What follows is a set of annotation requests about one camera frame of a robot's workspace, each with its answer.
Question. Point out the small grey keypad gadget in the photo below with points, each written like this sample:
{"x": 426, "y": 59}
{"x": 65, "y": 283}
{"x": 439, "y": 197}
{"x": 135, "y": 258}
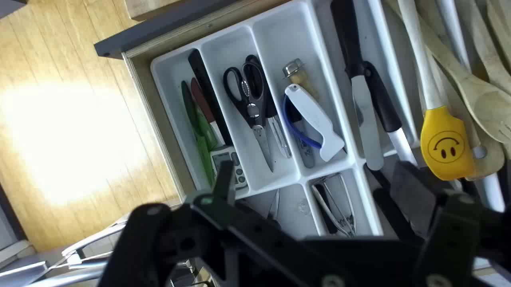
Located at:
{"x": 231, "y": 169}

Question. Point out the aluminium robot stand frame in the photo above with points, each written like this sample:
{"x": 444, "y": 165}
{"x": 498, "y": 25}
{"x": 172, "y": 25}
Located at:
{"x": 63, "y": 264}

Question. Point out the slotted wooden spoon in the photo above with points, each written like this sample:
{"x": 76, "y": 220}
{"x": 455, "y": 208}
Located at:
{"x": 479, "y": 100}

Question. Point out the yellow smiley face spatula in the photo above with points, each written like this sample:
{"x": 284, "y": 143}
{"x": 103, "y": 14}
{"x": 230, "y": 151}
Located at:
{"x": 444, "y": 143}

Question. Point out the green knife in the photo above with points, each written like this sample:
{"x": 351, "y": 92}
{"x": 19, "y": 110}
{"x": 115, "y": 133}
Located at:
{"x": 199, "y": 137}

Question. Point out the long black knife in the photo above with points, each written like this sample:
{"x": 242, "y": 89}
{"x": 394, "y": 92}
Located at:
{"x": 204, "y": 79}

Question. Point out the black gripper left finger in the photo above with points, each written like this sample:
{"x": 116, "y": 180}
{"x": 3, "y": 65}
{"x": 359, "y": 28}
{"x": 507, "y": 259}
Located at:
{"x": 143, "y": 239}

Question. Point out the white cutlery tray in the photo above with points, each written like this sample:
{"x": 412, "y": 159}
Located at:
{"x": 276, "y": 36}

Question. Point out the wooden spatula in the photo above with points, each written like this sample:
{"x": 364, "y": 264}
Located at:
{"x": 499, "y": 41}

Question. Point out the brass capped grey tool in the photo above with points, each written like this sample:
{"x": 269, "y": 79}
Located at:
{"x": 293, "y": 68}

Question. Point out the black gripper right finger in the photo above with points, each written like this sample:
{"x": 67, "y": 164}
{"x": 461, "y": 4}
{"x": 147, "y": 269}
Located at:
{"x": 452, "y": 239}

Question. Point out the white and blue peeler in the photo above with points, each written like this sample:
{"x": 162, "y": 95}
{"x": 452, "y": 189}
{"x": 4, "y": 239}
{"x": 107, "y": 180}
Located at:
{"x": 311, "y": 113}

